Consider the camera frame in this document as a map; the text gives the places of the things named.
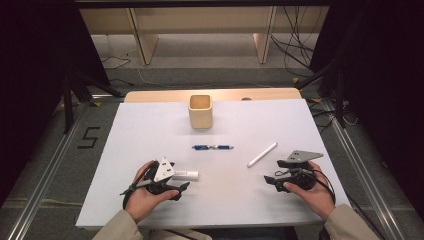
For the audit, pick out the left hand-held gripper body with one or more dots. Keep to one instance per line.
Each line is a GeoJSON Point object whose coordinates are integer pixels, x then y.
{"type": "Point", "coordinates": [165, 170]}

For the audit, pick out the dark curtain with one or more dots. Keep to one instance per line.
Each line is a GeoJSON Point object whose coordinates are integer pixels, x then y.
{"type": "Point", "coordinates": [393, 83]}
{"type": "Point", "coordinates": [33, 66]}

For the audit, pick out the white pen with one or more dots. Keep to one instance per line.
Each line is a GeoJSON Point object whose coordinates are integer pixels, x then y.
{"type": "Point", "coordinates": [262, 155]}

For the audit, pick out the blue pen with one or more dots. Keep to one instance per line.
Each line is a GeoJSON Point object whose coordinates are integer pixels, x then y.
{"type": "Point", "coordinates": [200, 147]}

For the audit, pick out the black metal stand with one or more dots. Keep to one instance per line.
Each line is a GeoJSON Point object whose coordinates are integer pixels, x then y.
{"type": "Point", "coordinates": [68, 106]}
{"type": "Point", "coordinates": [339, 100]}

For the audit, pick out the short white tube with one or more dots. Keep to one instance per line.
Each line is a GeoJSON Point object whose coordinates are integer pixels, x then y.
{"type": "Point", "coordinates": [188, 175]}

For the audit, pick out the person's right hand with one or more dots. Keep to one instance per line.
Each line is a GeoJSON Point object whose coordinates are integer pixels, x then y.
{"type": "Point", "coordinates": [320, 196]}

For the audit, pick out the aluminium floor rail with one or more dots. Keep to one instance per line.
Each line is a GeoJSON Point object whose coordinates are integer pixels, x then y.
{"type": "Point", "coordinates": [40, 196]}
{"type": "Point", "coordinates": [366, 180]}

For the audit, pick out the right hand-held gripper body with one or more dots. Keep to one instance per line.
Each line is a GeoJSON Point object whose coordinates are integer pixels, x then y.
{"type": "Point", "coordinates": [301, 178]}

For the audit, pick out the person's left hand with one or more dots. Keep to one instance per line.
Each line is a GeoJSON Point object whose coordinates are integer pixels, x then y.
{"type": "Point", "coordinates": [141, 201]}

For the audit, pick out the beige square pen holder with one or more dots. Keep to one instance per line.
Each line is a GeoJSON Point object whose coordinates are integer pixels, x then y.
{"type": "Point", "coordinates": [200, 116]}

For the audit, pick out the light wooden desk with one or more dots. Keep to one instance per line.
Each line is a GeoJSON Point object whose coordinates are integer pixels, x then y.
{"type": "Point", "coordinates": [146, 46]}

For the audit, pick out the yellow tape floor mark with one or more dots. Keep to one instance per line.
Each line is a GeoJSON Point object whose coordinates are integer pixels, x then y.
{"type": "Point", "coordinates": [96, 104]}

